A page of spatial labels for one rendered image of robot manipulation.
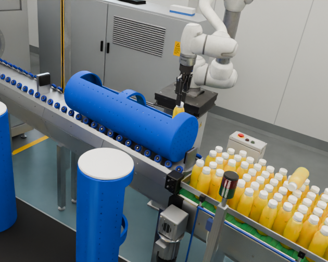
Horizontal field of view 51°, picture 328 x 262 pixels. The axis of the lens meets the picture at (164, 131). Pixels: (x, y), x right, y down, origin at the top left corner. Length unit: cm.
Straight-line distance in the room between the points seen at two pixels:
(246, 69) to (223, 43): 295
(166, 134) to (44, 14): 315
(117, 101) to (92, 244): 81
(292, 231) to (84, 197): 98
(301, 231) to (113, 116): 116
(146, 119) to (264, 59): 294
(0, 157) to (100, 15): 224
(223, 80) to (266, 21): 219
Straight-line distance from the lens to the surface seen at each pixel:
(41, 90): 275
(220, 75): 244
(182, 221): 174
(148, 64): 379
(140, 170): 204
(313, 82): 458
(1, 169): 240
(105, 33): 406
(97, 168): 171
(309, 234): 168
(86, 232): 190
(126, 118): 197
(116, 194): 171
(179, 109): 193
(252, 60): 466
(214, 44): 177
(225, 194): 142
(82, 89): 222
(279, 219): 169
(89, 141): 229
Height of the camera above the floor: 201
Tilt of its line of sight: 28 degrees down
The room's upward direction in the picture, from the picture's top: 9 degrees clockwise
